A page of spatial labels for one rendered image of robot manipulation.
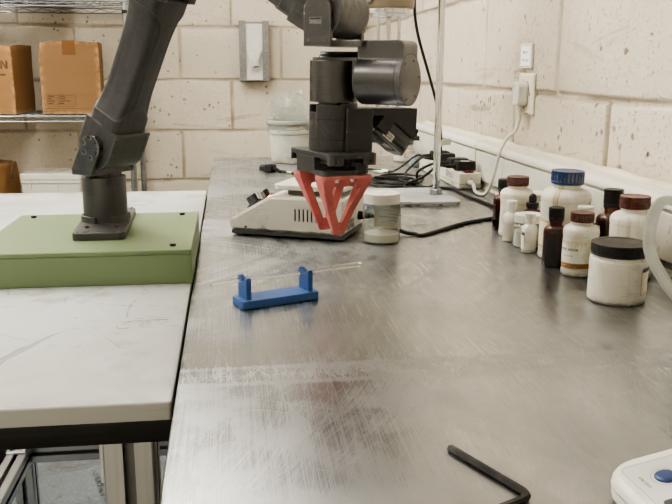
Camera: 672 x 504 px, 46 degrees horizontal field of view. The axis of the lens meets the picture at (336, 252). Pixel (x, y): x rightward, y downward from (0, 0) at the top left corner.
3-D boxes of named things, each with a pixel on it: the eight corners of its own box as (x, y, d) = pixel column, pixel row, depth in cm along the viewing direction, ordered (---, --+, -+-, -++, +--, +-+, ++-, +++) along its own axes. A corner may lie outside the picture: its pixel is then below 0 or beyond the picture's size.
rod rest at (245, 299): (242, 310, 92) (242, 280, 91) (231, 303, 95) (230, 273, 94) (319, 299, 97) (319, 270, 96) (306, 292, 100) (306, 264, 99)
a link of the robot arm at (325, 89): (374, 112, 95) (376, 52, 93) (351, 113, 90) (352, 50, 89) (325, 110, 98) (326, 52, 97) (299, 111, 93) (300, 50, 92)
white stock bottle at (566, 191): (594, 256, 120) (601, 169, 117) (576, 265, 114) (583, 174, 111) (548, 249, 124) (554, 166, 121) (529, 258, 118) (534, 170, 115)
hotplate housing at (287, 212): (229, 235, 134) (227, 187, 132) (258, 221, 146) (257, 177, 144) (357, 243, 128) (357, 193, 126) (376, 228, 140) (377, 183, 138)
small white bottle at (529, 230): (538, 251, 123) (540, 212, 121) (533, 254, 121) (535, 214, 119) (523, 249, 124) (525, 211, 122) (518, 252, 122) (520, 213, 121)
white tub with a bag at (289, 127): (279, 165, 229) (278, 89, 225) (258, 161, 241) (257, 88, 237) (322, 163, 236) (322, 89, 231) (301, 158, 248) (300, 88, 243)
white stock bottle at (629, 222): (609, 279, 106) (616, 198, 104) (601, 268, 112) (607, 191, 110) (657, 281, 105) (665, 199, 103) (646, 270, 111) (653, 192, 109)
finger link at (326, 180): (342, 225, 102) (344, 151, 100) (371, 235, 96) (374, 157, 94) (294, 229, 99) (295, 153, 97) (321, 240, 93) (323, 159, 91)
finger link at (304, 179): (339, 224, 103) (341, 151, 101) (368, 234, 97) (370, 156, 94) (291, 228, 99) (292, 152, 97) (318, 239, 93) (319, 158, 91)
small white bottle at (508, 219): (521, 242, 129) (523, 201, 128) (507, 243, 128) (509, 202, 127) (512, 239, 132) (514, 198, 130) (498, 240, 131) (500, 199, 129)
